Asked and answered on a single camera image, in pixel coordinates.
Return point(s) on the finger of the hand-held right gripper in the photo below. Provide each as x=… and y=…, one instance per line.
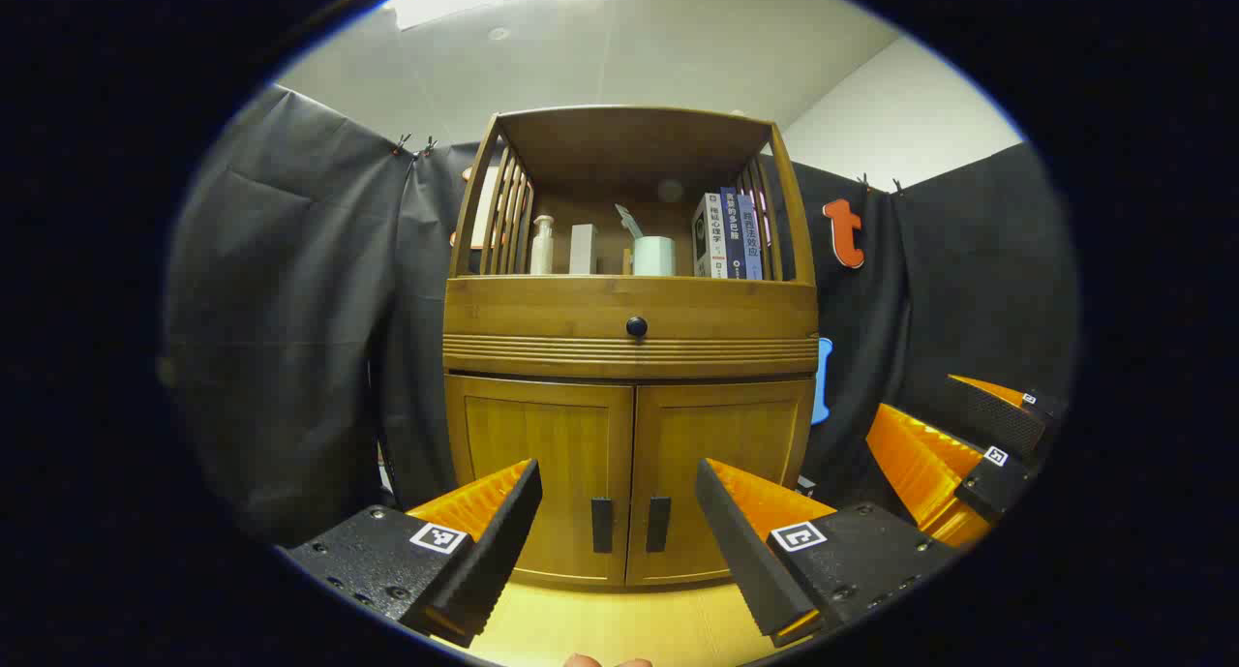
x=997, y=415
x=920, y=464

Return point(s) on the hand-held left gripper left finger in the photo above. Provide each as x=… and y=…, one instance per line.
x=498, y=541

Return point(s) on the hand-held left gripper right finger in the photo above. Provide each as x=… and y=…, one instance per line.
x=736, y=541

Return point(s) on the wooden shoe cabinet door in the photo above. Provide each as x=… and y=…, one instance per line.
x=736, y=435
x=542, y=444

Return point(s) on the wooden double-door shoe cabinet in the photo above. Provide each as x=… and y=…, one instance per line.
x=629, y=144

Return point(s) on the wooden cabinet drawer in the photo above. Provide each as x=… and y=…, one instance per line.
x=542, y=318

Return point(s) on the black drawer knob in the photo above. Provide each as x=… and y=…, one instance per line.
x=636, y=326

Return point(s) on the light blue spine book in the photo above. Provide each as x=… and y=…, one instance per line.
x=752, y=241

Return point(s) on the white pump bottle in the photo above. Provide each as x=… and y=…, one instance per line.
x=542, y=251

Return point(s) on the dark blue spine book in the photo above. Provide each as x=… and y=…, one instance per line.
x=733, y=236

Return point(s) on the mint green cup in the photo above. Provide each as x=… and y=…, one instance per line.
x=654, y=257

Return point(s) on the white spine book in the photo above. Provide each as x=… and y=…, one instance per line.
x=709, y=241

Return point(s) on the white rectangular box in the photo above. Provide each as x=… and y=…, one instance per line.
x=583, y=251

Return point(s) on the black backdrop cloth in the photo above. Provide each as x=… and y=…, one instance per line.
x=290, y=309

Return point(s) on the pale tube in cup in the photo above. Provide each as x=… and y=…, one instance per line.
x=629, y=222

